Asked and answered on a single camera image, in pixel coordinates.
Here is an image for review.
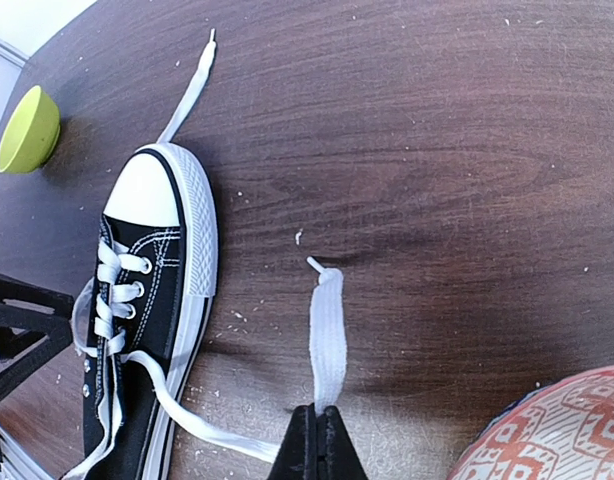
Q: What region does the aluminium front rail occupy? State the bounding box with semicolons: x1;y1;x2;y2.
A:
0;425;52;480

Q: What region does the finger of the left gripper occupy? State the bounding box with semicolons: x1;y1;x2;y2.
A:
0;274;74;402

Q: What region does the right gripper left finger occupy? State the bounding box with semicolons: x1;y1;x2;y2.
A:
268;404;318;480

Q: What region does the white shoelace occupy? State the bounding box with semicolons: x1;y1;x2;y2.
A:
61;28;349;480

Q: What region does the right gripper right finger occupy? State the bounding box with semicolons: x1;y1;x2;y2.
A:
319;406;368;480

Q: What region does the left aluminium frame post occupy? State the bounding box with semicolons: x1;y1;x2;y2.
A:
0;38;28;68

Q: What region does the green plastic bowl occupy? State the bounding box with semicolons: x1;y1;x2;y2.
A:
0;85;61;174

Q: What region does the black white canvas sneaker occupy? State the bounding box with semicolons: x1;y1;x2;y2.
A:
70;143;218;479

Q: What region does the red white patterned bowl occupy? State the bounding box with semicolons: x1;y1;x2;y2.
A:
448;366;614;479

